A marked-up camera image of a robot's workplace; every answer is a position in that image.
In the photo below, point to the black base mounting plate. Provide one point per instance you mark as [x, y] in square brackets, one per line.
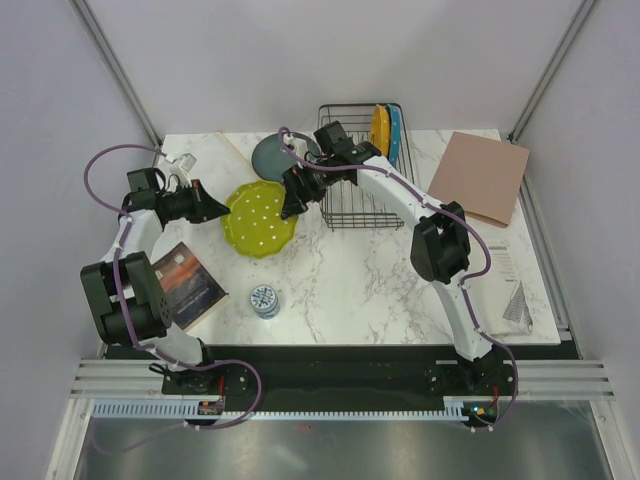
[342, 377]

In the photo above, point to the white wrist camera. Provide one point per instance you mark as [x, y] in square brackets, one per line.
[296, 145]
[180, 166]

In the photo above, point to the white paper sheet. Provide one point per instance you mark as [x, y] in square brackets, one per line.
[511, 299]

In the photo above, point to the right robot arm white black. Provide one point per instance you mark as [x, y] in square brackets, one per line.
[445, 250]

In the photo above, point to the dark hardcover book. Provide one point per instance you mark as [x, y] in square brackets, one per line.
[191, 290]

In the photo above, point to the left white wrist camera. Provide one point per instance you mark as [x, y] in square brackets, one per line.
[180, 166]

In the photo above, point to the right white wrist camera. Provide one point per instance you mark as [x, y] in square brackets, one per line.
[296, 145]

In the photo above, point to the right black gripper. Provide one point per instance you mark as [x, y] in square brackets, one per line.
[295, 201]

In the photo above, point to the orange polka dot plate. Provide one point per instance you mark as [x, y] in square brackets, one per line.
[380, 129]

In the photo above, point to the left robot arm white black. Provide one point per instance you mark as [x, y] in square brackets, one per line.
[125, 297]

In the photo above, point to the blue white ceramic cup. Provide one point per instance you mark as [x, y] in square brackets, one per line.
[264, 301]

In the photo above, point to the dark grey round plate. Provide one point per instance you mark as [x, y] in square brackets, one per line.
[270, 162]

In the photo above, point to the white slotted cable duct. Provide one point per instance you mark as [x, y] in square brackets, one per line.
[191, 409]

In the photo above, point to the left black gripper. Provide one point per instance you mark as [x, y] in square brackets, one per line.
[211, 208]

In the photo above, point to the black wire dish rack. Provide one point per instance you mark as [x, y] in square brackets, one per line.
[346, 205]

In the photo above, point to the blue polka dot plate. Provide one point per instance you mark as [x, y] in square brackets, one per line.
[395, 124]

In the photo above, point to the green polka dot plate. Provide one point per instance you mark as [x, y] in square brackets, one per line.
[254, 228]

